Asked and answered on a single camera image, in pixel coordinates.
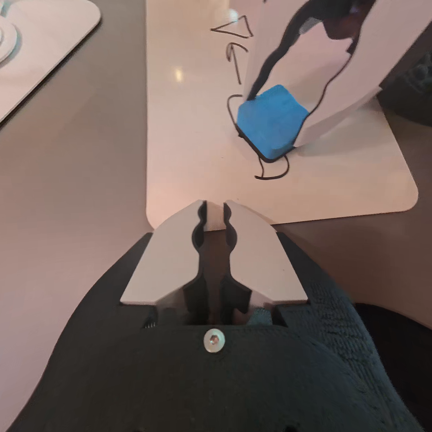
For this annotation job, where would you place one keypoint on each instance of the blue whiteboard eraser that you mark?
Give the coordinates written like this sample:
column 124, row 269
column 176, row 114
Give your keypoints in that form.
column 273, row 121

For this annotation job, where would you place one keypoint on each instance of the white table sign stand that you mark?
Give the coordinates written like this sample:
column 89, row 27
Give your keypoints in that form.
column 47, row 40

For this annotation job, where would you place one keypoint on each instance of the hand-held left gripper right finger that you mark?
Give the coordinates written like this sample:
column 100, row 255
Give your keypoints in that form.
column 266, row 263

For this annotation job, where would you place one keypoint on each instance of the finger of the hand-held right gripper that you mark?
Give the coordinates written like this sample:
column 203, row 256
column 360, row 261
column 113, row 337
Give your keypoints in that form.
column 391, row 47
column 273, row 34

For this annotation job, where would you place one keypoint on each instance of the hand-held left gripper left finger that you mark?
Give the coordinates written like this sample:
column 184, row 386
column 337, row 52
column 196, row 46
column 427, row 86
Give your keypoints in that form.
column 162, row 263

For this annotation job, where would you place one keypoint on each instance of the black knobbly rounded object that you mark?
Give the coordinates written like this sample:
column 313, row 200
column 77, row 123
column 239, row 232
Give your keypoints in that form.
column 412, row 91

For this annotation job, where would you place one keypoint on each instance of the white whiteboard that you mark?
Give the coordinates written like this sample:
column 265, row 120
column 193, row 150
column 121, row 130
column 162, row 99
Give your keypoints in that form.
column 196, row 135

